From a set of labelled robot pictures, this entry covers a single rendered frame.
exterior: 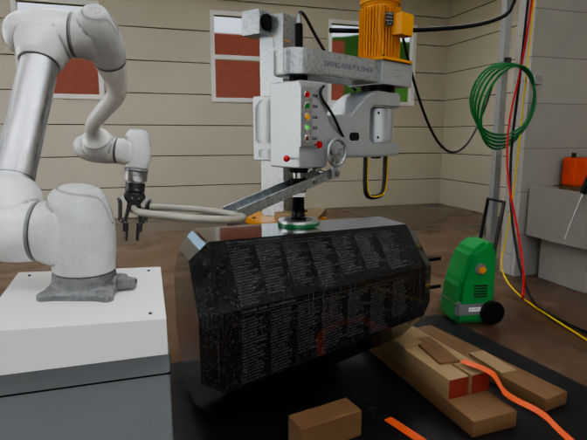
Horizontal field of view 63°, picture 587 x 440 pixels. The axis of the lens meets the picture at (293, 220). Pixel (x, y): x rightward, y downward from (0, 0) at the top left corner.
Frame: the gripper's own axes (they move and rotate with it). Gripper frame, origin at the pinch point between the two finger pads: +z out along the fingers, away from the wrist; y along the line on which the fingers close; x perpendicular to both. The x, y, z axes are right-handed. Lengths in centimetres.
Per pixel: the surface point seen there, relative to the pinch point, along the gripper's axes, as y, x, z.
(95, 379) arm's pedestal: -23, -86, 22
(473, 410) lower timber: 140, -63, 67
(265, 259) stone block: 56, -11, 9
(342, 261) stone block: 93, -18, 9
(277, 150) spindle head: 72, 18, -41
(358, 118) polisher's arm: 117, 15, -64
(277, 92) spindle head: 68, 17, -69
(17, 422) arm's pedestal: -38, -83, 32
